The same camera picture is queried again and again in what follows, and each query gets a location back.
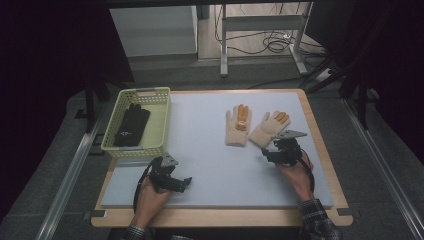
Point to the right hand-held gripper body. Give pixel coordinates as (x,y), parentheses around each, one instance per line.
(290,150)

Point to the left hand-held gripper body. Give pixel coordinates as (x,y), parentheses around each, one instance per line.
(161,173)

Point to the cream glove with orange fingers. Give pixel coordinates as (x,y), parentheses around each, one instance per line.
(266,128)

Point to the pale green plastic basket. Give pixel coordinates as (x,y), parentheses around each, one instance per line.
(158,126)

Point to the black glove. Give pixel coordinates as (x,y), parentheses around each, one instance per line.
(131,125)

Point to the person's right hand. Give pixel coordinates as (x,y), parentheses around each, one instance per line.
(298,180)

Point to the person's left hand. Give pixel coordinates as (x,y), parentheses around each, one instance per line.
(150,205)

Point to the grey foam mat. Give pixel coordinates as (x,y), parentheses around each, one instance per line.
(206,166)

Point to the white power strip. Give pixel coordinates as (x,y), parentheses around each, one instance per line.
(324,75)

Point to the black tripod stand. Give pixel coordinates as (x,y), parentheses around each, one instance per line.
(361,96)

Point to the black stand leg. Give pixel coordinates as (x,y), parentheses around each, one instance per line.
(90,106)

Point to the dark curtain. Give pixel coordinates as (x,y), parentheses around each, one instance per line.
(386,60)
(50,50)

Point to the white cabinet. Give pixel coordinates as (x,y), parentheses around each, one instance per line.
(153,31)

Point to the aluminium rail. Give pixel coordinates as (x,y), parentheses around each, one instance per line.
(383,166)
(71,173)

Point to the grey metal desk frame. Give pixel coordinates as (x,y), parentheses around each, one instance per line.
(260,23)

